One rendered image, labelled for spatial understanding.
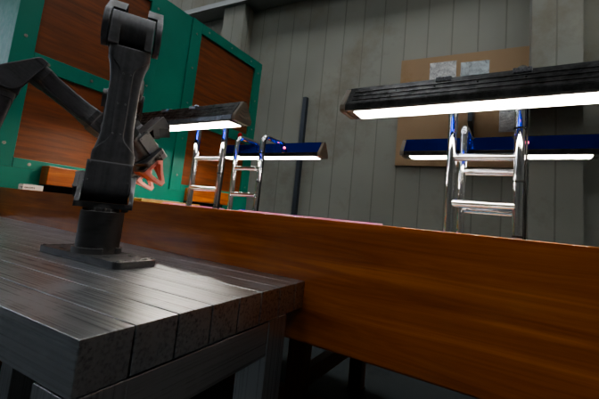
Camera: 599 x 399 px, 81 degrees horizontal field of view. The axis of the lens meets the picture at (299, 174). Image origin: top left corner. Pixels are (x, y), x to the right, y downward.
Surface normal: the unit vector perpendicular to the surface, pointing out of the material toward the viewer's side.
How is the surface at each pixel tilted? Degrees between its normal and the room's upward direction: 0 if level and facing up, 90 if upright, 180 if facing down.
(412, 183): 90
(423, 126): 90
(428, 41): 90
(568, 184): 90
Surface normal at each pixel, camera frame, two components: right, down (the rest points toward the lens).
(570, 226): -0.46, -0.15
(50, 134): 0.85, 0.02
